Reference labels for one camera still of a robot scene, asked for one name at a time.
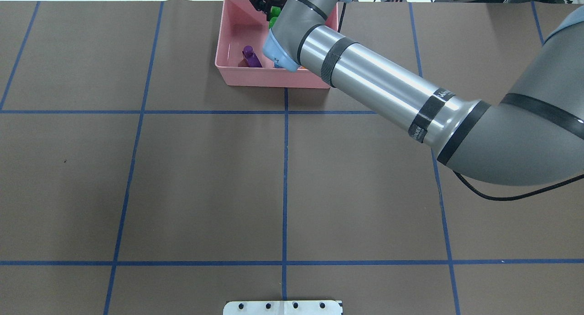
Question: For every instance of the white pedestal column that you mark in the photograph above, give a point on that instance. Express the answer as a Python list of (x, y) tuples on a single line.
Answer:
[(284, 307)]

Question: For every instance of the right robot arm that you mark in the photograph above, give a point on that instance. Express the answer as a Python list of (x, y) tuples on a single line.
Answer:
[(533, 136)]

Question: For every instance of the purple block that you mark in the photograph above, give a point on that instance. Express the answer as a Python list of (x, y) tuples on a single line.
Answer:
[(250, 57)]

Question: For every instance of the pink plastic box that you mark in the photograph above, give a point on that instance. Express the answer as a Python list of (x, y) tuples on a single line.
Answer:
[(242, 25)]

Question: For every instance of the green block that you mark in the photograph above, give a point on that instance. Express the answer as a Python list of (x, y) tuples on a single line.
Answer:
[(273, 16)]

